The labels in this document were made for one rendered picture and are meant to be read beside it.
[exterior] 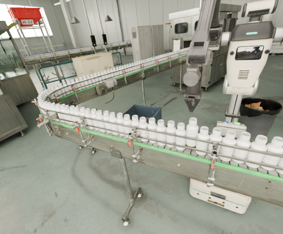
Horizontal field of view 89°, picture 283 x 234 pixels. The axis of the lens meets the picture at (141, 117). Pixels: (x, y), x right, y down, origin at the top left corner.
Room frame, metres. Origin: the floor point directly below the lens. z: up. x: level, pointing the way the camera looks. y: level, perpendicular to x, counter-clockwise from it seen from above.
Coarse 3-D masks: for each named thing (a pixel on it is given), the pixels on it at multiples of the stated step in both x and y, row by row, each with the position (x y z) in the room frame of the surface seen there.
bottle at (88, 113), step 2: (86, 108) 1.01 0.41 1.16; (88, 108) 1.00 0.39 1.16; (86, 110) 0.97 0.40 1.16; (88, 110) 0.98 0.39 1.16; (86, 112) 0.97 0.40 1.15; (88, 112) 0.97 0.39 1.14; (90, 112) 0.99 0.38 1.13; (86, 114) 0.97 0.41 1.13; (88, 114) 0.97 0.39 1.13; (90, 114) 0.98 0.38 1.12; (86, 116) 0.96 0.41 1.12; (88, 116) 0.96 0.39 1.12; (90, 116) 0.97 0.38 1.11; (86, 120) 0.97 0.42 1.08; (88, 120) 0.96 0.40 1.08; (90, 120) 0.96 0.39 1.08; (88, 122) 0.96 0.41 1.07; (90, 122) 0.96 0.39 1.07; (92, 122) 0.97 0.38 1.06; (88, 124) 0.97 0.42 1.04; (90, 124) 0.96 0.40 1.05; (92, 124) 0.96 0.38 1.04; (90, 128) 0.96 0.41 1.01; (92, 128) 0.96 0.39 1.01; (94, 128) 0.97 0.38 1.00
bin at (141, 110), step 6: (132, 108) 1.40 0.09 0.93; (138, 108) 1.44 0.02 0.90; (144, 108) 1.40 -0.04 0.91; (150, 108) 1.36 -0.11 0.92; (156, 108) 1.33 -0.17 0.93; (132, 114) 1.39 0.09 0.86; (138, 114) 1.44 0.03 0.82; (144, 114) 1.40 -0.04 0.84; (150, 114) 1.37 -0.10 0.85; (156, 114) 1.18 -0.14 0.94; (156, 120) 1.18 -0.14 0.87
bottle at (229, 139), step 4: (228, 132) 0.54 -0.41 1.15; (232, 132) 0.54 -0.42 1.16; (224, 136) 0.55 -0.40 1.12; (228, 136) 0.52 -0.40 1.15; (232, 136) 0.51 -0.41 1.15; (224, 140) 0.53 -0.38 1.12; (228, 140) 0.51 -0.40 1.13; (232, 140) 0.51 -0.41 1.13; (228, 144) 0.50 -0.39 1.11; (232, 144) 0.50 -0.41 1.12; (220, 148) 0.54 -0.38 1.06; (224, 148) 0.52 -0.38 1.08; (228, 148) 0.50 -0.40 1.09; (232, 148) 0.50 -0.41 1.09; (220, 152) 0.53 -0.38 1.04; (224, 152) 0.51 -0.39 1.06; (228, 152) 0.50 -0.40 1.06; (232, 152) 0.50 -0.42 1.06; (220, 156) 0.52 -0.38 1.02; (224, 160) 0.51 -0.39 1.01; (228, 160) 0.50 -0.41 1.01
